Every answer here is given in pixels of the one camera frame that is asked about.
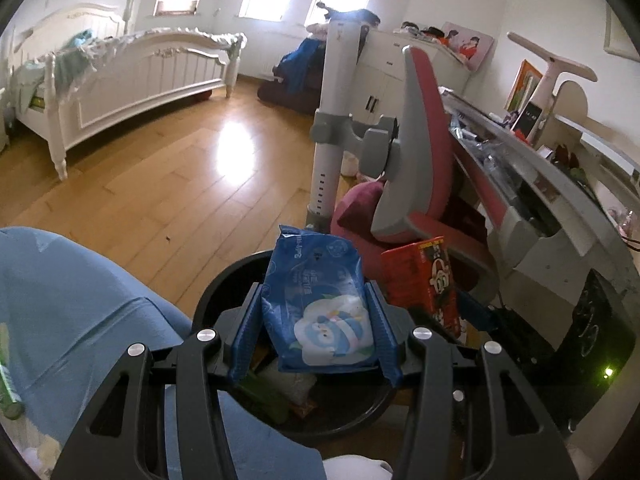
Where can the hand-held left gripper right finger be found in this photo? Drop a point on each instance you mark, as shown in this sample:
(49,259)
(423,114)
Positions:
(385,340)

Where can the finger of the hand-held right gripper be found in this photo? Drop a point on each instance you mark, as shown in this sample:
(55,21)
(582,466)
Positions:
(475,307)

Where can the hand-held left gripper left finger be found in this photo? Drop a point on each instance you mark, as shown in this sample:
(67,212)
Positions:
(245,340)

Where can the black round bin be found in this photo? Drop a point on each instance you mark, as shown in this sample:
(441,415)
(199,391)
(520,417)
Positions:
(215,290)

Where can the green plastic packet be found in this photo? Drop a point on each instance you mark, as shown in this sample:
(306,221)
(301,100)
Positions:
(262,397)

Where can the white plastic packet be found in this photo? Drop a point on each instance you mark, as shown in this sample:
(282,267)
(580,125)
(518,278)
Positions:
(295,382)

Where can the red patterned box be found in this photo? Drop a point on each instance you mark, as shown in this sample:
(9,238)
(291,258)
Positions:
(415,275)

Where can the blue wet wipes packet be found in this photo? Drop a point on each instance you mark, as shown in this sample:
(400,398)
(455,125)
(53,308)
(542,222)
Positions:
(310,285)

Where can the orange snack packet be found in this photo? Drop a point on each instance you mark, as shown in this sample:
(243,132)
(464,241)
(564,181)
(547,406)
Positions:
(305,410)

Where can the white cloth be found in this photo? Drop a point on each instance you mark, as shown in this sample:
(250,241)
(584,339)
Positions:
(357,470)

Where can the pink cushion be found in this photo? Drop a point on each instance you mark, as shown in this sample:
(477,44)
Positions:
(357,207)

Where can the grey white study desk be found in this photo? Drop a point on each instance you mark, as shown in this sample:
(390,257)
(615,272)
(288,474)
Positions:
(550,172)

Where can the round table with blue cloth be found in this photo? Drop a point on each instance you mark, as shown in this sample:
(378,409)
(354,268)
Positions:
(75,310)

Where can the red grey study chair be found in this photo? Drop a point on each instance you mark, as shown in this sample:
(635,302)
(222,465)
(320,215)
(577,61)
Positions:
(420,125)

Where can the small black clock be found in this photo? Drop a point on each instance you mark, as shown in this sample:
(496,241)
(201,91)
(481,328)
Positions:
(529,119)

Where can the upright books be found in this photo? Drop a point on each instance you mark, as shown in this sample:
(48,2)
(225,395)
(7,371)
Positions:
(522,85)

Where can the white fluffy ball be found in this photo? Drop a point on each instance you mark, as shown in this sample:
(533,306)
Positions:
(42,455)

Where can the green bottle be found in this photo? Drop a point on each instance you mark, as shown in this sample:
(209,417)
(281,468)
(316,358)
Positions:
(9,390)

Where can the white low cabinet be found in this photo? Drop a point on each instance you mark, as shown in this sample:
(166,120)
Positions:
(385,75)

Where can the pink desk lamp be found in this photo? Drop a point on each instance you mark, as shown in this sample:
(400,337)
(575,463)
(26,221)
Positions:
(555,67)

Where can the printed picture canvas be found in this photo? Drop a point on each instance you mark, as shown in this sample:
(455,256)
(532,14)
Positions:
(467,45)

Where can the pile of clothes and bags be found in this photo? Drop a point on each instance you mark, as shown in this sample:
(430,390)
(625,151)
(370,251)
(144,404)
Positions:
(300,70)

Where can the green bedding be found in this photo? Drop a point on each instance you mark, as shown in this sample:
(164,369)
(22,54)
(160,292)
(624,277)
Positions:
(75,55)

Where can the white bed frame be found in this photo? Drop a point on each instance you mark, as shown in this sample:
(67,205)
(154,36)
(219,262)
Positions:
(130,90)

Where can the white wall frame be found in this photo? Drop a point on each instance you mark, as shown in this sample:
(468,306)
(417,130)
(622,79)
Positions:
(622,35)

